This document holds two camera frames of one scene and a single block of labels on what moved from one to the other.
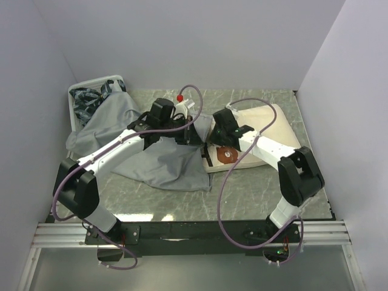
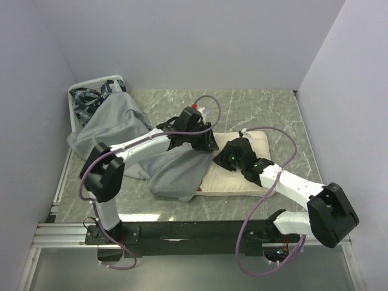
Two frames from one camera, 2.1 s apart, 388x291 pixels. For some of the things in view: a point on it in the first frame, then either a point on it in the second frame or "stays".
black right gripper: [214, 139] → [221, 158]
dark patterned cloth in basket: [86, 100] stays
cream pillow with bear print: [269, 120] → [219, 180]
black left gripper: [188, 137] → [207, 143]
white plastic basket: [94, 85] stays
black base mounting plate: [157, 238] stays
